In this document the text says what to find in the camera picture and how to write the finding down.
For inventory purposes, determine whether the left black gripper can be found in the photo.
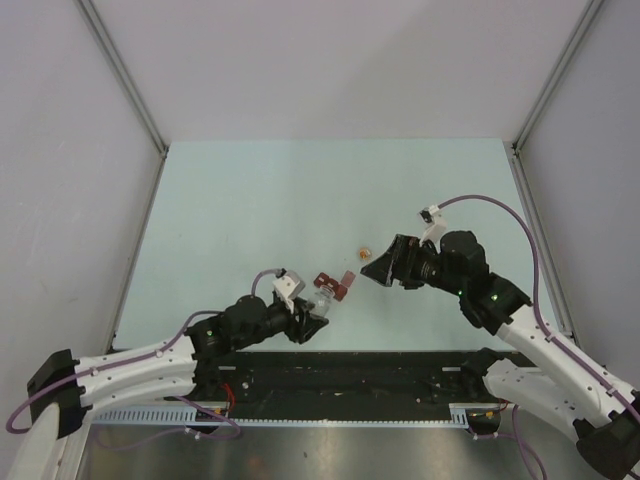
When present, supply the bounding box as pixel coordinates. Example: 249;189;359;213
234;296;327;349

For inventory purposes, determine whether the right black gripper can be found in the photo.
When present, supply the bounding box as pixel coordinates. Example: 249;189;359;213
361;234;465;296

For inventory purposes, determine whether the clear pill bottle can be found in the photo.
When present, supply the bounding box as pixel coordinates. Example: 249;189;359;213
307;286;334;317

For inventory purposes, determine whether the white bottle cap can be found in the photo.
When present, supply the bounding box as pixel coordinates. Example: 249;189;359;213
358;247;372;261

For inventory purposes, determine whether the red pill organizer box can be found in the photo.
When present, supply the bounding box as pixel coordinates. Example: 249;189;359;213
313;270;356;302

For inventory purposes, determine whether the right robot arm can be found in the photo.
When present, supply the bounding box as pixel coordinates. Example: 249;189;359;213
361;231;639;479

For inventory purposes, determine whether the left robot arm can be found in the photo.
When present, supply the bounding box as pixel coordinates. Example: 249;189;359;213
25;295;329;438

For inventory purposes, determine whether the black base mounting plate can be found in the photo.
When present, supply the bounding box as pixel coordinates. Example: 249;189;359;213
186;351;501;422

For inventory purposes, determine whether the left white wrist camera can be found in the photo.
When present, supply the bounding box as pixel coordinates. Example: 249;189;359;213
272;270;305;313

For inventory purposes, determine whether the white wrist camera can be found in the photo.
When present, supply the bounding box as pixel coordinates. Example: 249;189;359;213
272;270;305;313
419;204;447;246

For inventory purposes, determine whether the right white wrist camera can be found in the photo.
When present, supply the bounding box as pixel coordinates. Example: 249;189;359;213
419;204;447;246

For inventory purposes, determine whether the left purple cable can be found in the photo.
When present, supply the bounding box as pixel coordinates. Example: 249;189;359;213
4;268;286;446

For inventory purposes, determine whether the white slotted cable duct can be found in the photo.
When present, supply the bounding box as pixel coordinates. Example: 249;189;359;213
92;403;474;429

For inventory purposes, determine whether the right aluminium frame post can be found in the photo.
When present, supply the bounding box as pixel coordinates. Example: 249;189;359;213
511;0;608;155

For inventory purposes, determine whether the aluminium frame post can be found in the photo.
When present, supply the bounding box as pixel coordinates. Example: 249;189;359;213
511;0;608;155
74;0;169;159

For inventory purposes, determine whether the left aluminium frame post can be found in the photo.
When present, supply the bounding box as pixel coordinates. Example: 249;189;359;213
74;0;169;159

